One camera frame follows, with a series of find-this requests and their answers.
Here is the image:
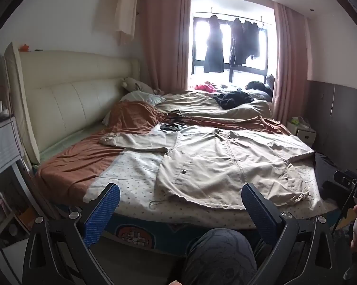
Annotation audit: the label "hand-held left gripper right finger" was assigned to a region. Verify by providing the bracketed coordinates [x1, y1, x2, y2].
[241, 183, 338, 285]

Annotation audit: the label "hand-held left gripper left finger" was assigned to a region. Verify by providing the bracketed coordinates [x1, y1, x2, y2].
[22, 182, 121, 285]

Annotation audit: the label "beige jacket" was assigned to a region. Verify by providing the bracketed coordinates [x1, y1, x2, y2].
[100, 126, 315, 211]

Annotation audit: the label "black clothes pile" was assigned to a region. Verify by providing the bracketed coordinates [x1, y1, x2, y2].
[213, 90, 255, 110]

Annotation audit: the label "black cloth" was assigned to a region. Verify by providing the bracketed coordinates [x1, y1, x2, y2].
[313, 151, 345, 185]

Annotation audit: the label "blue printed mattress side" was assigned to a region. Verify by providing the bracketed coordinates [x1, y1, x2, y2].
[68, 205, 257, 256]

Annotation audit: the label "white floral bed sheet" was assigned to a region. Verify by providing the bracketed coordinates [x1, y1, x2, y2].
[83, 125, 336, 229]

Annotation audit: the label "orange-brown blanket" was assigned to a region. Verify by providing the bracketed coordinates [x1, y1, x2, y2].
[36, 100, 292, 205]

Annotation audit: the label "person's leg in grey trousers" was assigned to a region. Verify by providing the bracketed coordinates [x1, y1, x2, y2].
[181, 228, 258, 285]

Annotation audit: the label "white bedside cabinet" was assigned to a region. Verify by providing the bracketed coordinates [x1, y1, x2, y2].
[287, 117, 317, 148]

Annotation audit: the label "green bed sheet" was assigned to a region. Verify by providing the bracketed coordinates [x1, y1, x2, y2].
[39, 116, 114, 161]

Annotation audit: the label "cream leather headboard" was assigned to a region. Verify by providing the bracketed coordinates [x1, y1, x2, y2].
[3, 42, 141, 165]

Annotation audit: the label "white nightstand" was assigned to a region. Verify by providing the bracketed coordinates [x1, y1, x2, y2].
[0, 116, 25, 185]

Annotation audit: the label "pale pillow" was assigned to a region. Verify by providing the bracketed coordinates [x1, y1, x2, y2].
[103, 91, 158, 125]

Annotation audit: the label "dark grey bundle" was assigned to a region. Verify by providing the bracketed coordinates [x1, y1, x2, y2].
[245, 80, 274, 100]

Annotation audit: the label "beige duvet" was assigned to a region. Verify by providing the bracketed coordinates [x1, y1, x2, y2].
[155, 90, 274, 122]

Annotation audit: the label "pink curtain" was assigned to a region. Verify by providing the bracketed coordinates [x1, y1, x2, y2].
[266, 1, 311, 125]
[141, 0, 194, 94]

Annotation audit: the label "beige plush toy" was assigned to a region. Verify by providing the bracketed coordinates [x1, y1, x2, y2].
[121, 77, 155, 95]

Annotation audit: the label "red garment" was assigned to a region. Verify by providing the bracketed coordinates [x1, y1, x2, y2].
[195, 81, 217, 93]

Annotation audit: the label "window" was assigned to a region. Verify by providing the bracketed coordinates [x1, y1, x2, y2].
[192, 12, 269, 84]

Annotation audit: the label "long dark hanging garment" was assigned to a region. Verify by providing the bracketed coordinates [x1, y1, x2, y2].
[204, 15, 225, 73]

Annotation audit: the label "black cable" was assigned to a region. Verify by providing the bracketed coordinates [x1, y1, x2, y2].
[332, 175, 357, 236]

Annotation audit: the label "black cables and glasses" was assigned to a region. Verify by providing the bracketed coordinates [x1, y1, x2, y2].
[159, 110, 191, 132]

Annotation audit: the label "metal clothes rail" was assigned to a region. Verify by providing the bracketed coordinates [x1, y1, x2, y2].
[195, 11, 269, 30]

